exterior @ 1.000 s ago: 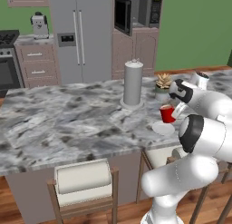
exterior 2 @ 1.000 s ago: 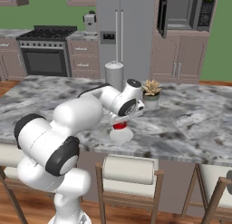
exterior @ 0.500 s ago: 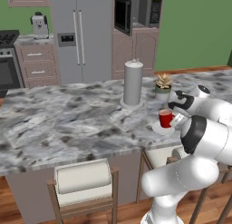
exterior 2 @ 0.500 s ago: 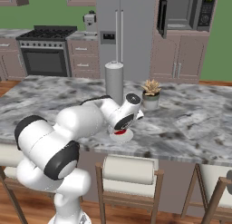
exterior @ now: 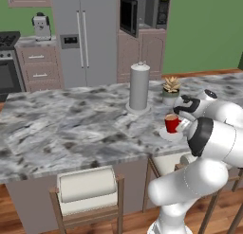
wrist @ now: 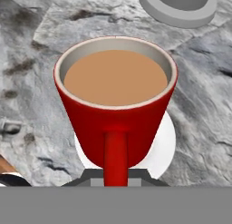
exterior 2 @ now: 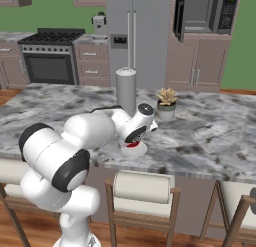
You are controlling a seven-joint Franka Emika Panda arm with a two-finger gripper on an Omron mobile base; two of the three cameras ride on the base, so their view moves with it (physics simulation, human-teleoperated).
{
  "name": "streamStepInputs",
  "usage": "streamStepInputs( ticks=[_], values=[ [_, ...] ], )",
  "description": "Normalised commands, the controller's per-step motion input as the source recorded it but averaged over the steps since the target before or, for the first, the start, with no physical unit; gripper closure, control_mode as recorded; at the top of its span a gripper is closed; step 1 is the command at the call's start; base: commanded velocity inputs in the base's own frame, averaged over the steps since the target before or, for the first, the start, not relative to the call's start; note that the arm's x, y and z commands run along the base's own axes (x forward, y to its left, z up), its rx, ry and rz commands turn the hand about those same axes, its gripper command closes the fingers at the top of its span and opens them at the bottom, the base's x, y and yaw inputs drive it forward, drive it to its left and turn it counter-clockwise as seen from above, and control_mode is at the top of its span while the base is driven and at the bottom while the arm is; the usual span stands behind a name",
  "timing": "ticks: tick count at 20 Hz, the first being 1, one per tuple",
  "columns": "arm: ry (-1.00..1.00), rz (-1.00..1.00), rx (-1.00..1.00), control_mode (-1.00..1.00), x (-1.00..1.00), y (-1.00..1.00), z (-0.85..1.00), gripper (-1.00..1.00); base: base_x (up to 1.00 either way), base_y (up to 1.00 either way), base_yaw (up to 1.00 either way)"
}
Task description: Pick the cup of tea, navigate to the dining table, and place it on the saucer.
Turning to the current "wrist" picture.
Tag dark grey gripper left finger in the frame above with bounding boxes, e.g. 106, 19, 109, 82
61, 168, 105, 188

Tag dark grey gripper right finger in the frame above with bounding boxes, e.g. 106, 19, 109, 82
127, 168, 170, 188

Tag red cup of tea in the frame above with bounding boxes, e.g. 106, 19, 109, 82
53, 35, 179, 188

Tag white round saucer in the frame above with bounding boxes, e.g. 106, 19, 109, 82
73, 110, 177, 180

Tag black round white-rimmed object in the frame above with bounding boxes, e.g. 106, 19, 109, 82
0, 171, 33, 188

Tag brown wooden object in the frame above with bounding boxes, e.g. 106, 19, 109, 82
0, 154, 18, 174

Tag grey round ring-shaped object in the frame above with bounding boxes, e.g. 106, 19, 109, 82
138, 0, 218, 30

